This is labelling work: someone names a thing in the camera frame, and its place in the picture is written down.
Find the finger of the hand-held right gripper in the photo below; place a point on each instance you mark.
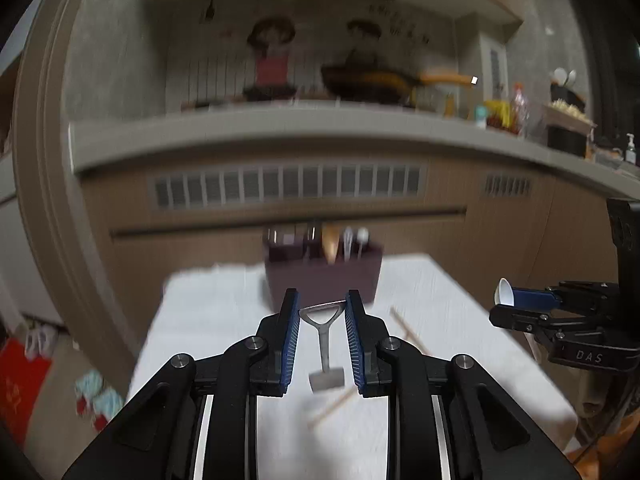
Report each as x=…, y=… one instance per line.
x=535, y=297
x=525, y=319

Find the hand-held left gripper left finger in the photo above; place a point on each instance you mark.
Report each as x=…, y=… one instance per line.
x=290, y=345

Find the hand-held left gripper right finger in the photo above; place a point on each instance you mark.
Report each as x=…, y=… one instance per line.
x=352, y=345

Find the metal bottle opener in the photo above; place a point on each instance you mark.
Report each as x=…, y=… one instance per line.
x=325, y=345

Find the white plastic spoon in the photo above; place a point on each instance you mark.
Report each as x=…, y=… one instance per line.
x=503, y=292

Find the purple plastic utensil holder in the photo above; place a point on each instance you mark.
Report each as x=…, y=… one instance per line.
x=325, y=280

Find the wooden chopstick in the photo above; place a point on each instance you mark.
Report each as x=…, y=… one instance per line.
x=410, y=332
x=332, y=406

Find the white towel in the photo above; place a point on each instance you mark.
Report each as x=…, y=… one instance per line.
x=210, y=320

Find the wooden spatula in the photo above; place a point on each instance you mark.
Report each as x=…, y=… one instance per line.
x=331, y=245

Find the small grey vent grille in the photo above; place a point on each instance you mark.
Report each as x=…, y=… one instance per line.
x=507, y=184

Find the black pot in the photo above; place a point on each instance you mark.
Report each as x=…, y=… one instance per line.
x=566, y=141

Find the large grey vent grille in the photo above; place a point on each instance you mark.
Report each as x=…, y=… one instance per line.
x=287, y=185

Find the white pump bottle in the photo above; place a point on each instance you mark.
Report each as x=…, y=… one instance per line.
x=631, y=152

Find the yellow jar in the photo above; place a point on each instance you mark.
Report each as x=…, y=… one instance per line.
x=499, y=115

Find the teal cup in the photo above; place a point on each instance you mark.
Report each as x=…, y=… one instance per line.
x=480, y=117

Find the clear bottle with orange cap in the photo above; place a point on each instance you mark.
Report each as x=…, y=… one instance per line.
x=520, y=110

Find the black holder with white spoons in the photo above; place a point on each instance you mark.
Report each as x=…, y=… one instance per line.
x=565, y=92

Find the beige kitchen countertop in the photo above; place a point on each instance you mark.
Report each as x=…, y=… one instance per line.
x=250, y=127

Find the black stove burner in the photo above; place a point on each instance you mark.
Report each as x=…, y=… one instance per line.
x=270, y=92

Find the red floor mat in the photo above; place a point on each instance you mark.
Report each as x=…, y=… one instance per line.
x=20, y=390

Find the cartoon wall sticker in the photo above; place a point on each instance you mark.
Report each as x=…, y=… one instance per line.
x=280, y=55

